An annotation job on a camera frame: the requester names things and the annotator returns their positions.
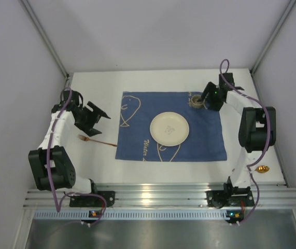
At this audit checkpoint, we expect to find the small glass cup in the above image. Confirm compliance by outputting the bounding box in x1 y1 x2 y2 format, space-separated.
190 94 204 109

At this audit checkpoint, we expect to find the blue cloth placemat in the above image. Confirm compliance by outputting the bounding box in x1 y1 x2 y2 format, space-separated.
116 92 227 162

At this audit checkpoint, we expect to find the cream ceramic plate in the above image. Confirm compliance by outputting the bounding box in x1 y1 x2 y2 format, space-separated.
150 112 190 147

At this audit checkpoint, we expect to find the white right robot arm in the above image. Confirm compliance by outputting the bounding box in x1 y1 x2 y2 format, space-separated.
199 73 276 189

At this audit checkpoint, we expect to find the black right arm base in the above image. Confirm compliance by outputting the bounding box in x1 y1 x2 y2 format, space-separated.
206 190 255 209

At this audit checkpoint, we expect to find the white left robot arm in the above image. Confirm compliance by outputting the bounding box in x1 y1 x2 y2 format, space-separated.
28 87 109 194

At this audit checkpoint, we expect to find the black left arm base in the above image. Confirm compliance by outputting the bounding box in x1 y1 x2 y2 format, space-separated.
69 191 116 208

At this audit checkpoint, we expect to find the gold spoon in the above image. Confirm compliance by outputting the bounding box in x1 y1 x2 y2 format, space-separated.
255 165 270 174

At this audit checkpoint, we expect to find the left corner frame post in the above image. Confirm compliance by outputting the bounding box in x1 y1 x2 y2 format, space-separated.
19 0 69 78

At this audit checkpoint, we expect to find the corner frame post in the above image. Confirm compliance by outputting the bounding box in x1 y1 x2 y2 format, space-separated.
19 0 69 78
249 0 296 77

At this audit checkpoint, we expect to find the slotted cable duct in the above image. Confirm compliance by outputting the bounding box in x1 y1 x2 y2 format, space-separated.
33 209 296 221

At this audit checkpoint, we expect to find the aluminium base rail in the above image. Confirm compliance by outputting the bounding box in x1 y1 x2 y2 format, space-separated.
23 183 296 208

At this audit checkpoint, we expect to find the right corner frame post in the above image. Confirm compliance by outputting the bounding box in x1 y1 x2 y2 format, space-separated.
249 0 296 77

